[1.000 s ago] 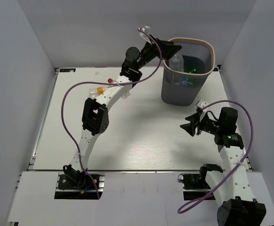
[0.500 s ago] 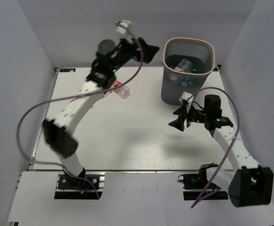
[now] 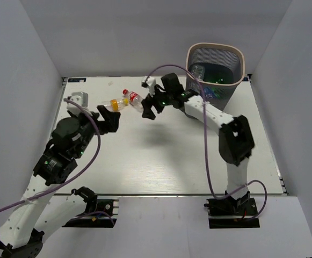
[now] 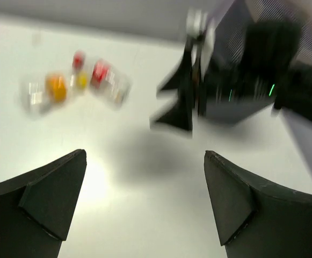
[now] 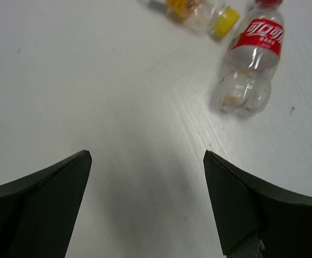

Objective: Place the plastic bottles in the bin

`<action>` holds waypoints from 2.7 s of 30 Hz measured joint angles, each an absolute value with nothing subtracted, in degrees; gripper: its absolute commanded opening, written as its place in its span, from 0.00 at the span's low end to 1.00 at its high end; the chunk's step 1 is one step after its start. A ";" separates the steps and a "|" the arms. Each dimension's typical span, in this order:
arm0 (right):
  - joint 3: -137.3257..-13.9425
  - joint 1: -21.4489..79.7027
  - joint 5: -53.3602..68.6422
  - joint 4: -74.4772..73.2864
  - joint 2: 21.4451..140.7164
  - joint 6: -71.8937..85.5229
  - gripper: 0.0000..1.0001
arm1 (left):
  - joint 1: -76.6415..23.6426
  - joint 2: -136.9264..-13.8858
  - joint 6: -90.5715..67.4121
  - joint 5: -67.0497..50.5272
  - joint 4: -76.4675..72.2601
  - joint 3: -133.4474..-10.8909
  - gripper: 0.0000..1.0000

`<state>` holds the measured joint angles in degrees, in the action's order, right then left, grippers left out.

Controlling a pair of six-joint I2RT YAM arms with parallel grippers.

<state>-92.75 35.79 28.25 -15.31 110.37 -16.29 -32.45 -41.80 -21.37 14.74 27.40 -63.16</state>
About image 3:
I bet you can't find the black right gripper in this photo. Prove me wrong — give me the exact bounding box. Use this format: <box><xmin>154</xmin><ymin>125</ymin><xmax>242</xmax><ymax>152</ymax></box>
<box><xmin>142</xmin><ymin>84</ymin><xmax>173</xmax><ymax>120</ymax></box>

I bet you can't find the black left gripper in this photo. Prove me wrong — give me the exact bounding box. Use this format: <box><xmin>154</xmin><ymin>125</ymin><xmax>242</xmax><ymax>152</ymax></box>
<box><xmin>70</xmin><ymin>105</ymin><xmax>121</xmax><ymax>158</ymax></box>

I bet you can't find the red label cola bottle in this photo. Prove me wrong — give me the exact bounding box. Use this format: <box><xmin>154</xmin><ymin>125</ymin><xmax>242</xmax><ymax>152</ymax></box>
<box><xmin>122</xmin><ymin>89</ymin><xmax>143</xmax><ymax>112</ymax></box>

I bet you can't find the white blue label bottle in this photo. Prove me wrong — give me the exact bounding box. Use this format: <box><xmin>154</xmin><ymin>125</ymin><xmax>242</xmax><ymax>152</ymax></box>
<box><xmin>190</xmin><ymin>64</ymin><xmax>205</xmax><ymax>81</ymax></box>

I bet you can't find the blue label clear bottle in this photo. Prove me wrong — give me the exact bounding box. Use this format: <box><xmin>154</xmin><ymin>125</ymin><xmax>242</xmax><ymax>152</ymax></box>
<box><xmin>204</xmin><ymin>87</ymin><xmax>221</xmax><ymax>99</ymax></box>

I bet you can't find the green bottle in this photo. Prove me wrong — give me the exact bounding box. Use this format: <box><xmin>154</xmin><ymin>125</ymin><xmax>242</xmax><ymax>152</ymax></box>
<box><xmin>209</xmin><ymin>76</ymin><xmax>224</xmax><ymax>84</ymax></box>

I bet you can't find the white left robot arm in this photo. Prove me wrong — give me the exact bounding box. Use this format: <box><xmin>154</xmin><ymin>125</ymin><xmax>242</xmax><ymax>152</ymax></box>
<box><xmin>0</xmin><ymin>105</ymin><xmax>121</xmax><ymax>257</ymax></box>

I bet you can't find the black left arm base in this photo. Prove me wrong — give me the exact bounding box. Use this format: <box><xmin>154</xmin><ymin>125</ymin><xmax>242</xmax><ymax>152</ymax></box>
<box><xmin>63</xmin><ymin>198</ymin><xmax>119</xmax><ymax>228</ymax></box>

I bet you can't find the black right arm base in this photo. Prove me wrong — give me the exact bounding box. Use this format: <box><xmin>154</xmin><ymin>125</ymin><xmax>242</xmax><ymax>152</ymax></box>
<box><xmin>204</xmin><ymin>198</ymin><xmax>260</xmax><ymax>229</ymax></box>

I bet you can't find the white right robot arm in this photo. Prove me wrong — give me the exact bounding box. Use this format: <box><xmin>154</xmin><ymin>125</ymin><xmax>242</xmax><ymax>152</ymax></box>
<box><xmin>141</xmin><ymin>73</ymin><xmax>255</xmax><ymax>214</ymax></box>

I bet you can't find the grey mesh waste bin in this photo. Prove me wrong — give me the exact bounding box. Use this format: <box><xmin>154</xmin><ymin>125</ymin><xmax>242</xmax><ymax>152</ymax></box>
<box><xmin>186</xmin><ymin>42</ymin><xmax>245</xmax><ymax>111</ymax></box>

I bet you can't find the yellow label clear bottle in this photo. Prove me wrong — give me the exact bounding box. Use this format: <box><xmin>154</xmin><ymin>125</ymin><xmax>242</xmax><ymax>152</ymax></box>
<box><xmin>101</xmin><ymin>98</ymin><xmax>128</xmax><ymax>112</ymax></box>

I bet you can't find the blue sticker left corner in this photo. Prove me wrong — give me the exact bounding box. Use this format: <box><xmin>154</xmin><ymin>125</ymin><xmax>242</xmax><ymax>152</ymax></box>
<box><xmin>68</xmin><ymin>78</ymin><xmax>86</xmax><ymax>83</ymax></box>

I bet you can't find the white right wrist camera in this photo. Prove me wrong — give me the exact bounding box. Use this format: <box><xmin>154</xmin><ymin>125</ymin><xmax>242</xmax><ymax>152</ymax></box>
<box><xmin>141</xmin><ymin>76</ymin><xmax>156</xmax><ymax>97</ymax></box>

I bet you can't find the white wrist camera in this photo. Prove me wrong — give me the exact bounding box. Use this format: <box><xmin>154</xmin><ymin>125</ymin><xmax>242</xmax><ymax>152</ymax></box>
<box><xmin>141</xmin><ymin>76</ymin><xmax>156</xmax><ymax>97</ymax></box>
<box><xmin>67</xmin><ymin>91</ymin><xmax>90</xmax><ymax>117</ymax></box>

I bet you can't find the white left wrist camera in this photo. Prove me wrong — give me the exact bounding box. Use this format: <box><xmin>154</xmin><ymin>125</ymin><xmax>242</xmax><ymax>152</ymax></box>
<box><xmin>67</xmin><ymin>91</ymin><xmax>90</xmax><ymax>117</ymax></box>

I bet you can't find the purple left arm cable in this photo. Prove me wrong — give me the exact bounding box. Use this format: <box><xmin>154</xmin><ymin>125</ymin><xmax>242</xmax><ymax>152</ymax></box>
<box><xmin>0</xmin><ymin>97</ymin><xmax>118</xmax><ymax>228</ymax></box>

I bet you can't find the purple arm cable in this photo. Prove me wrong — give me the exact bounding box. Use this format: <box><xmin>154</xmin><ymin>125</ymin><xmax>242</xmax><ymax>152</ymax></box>
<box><xmin>144</xmin><ymin>63</ymin><xmax>269</xmax><ymax>223</ymax></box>
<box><xmin>0</xmin><ymin>97</ymin><xmax>118</xmax><ymax>228</ymax></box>

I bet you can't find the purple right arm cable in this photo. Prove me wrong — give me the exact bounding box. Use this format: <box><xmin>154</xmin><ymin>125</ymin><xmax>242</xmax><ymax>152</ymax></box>
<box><xmin>144</xmin><ymin>63</ymin><xmax>269</xmax><ymax>223</ymax></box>

